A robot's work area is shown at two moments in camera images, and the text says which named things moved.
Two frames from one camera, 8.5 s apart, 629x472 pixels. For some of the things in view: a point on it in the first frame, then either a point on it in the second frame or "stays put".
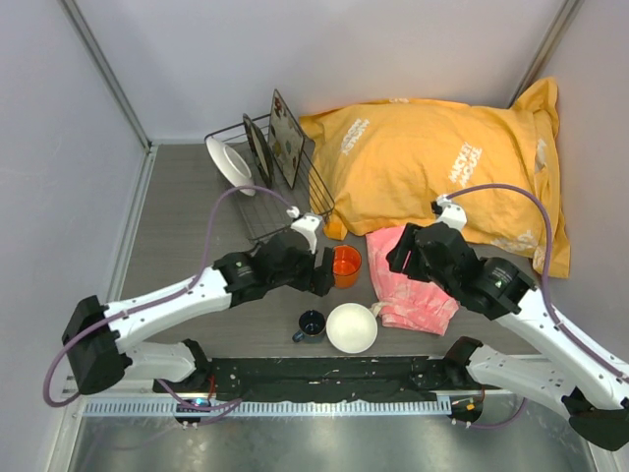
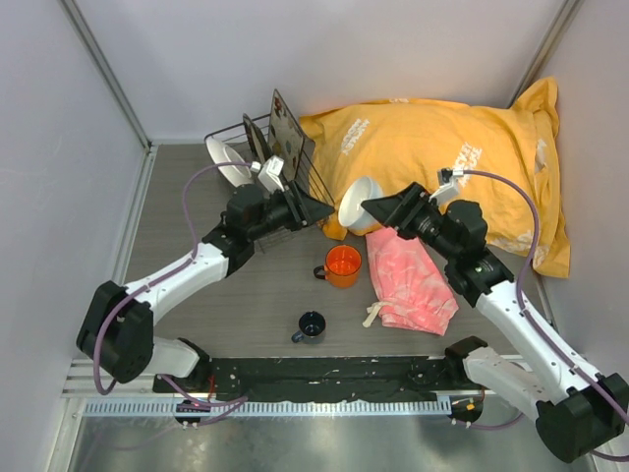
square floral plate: [285, 139] stays put
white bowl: [351, 327] to [351, 212]
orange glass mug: [346, 265] stays put
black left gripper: [316, 280] to [305, 208]
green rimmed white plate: [233, 164] stays put
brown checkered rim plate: [260, 150] stays put
